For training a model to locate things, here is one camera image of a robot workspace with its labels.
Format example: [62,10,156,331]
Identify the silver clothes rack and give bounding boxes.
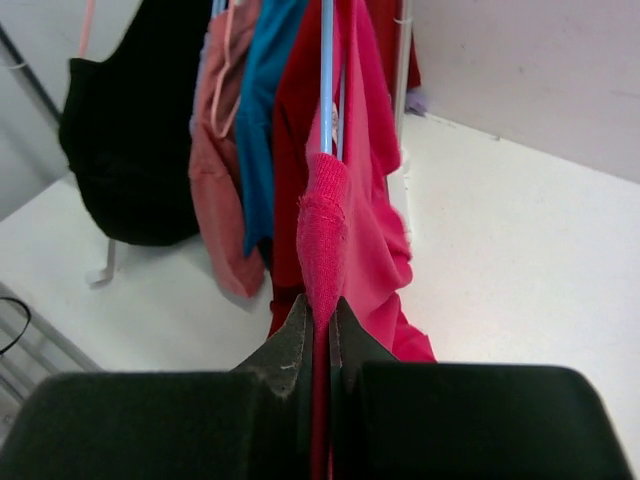
[1,1,414,287]

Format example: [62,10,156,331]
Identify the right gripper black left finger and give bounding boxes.
[1,296,313,479]

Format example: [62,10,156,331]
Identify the aluminium rail frame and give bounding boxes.
[1,286,99,437]

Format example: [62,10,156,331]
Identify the magenta t-shirt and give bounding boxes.
[297,1,435,479]

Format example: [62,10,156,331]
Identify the salmon pink t-shirt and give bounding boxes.
[188,1,265,298]

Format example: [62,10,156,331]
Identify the black t-shirt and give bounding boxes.
[59,0,212,246]

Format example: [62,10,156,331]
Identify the pink wire hanger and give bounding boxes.
[78,0,96,58]

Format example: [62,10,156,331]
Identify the teal t-shirt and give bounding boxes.
[235,0,307,255]

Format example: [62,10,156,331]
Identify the light blue wire hanger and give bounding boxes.
[319,0,346,160]

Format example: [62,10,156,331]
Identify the dark red t-shirt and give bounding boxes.
[271,1,428,355]

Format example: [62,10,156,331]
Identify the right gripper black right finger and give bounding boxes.
[329,300,632,479]

